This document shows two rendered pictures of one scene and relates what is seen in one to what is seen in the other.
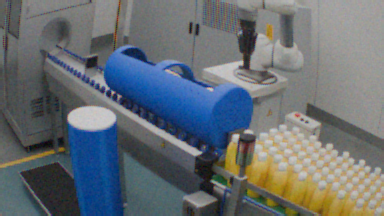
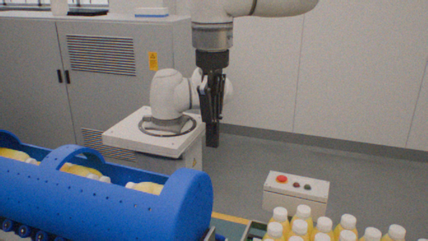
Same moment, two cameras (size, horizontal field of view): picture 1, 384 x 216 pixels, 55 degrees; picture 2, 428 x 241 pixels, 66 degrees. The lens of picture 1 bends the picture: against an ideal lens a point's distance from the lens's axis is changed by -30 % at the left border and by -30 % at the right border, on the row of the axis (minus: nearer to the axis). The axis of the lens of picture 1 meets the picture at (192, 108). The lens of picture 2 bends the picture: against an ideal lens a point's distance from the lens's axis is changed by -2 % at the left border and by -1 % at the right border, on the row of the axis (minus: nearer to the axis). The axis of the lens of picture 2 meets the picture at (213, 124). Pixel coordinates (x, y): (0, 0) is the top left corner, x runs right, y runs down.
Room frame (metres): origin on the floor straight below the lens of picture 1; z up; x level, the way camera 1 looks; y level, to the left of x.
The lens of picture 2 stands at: (1.37, 0.11, 1.70)
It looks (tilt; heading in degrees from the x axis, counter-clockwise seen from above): 23 degrees down; 334
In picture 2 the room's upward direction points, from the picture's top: straight up
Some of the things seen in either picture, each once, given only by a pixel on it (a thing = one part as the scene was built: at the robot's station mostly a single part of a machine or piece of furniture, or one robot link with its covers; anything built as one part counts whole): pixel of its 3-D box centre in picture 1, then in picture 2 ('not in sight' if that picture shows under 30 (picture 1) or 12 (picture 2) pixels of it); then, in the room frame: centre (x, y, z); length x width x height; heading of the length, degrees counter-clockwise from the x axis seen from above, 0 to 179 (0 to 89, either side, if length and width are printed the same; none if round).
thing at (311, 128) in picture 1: (302, 128); (295, 195); (2.08, -0.55, 1.05); 0.20 x 0.10 x 0.10; 42
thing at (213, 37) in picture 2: (248, 13); (212, 36); (2.03, -0.22, 1.60); 0.09 x 0.09 x 0.06
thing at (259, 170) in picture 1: (258, 176); not in sight; (1.70, -0.29, 0.99); 0.07 x 0.07 x 0.19
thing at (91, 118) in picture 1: (90, 117); not in sight; (2.09, 0.49, 1.03); 0.28 x 0.28 x 0.01
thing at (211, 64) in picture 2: (247, 28); (212, 69); (2.03, -0.22, 1.52); 0.08 x 0.07 x 0.09; 132
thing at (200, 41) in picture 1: (212, 47); (86, 92); (4.69, -0.16, 0.72); 2.15 x 0.54 x 1.45; 44
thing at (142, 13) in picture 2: not in sight; (151, 13); (4.09, -0.69, 1.48); 0.24 x 0.12 x 0.08; 52
